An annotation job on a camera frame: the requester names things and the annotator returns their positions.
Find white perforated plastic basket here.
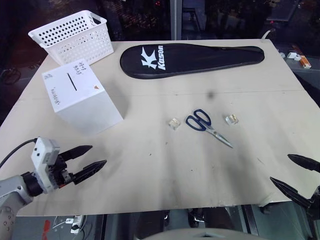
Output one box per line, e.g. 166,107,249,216
27,9,115,67

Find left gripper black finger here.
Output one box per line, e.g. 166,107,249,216
71,159,108,186
59,144,94,162

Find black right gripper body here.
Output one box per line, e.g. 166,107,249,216
306,184,320,219

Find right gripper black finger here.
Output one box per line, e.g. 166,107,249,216
269,176,313,209
287,153,320,174

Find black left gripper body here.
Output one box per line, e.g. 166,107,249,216
46,153,76,189

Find grey window post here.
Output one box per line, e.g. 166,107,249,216
170,0,184,41

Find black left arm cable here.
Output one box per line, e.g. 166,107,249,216
0,138,37,169

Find white cable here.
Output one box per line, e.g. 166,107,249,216
260,28,276,40

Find clear small cube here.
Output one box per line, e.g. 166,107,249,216
167,117,182,131
223,113,239,127

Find black Kason racket cover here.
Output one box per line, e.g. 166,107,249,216
119,41,266,80

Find white power strip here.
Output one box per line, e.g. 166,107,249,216
53,215,87,235

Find blue handled scissors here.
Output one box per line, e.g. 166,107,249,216
185,108,234,149

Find white slotted cardboard box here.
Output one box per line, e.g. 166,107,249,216
41,59,124,135

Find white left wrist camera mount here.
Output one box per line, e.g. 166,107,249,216
30,136,61,195

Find orange and white box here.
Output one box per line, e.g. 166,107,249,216
300,55,312,69

